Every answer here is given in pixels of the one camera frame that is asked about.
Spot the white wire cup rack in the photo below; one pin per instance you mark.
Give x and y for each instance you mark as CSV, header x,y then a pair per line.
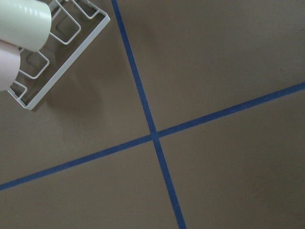
x,y
75,24

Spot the pink cup in rack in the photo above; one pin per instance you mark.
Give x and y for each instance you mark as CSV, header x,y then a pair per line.
x,y
9,64

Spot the white cup in rack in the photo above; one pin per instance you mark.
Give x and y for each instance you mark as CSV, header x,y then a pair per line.
x,y
25,23

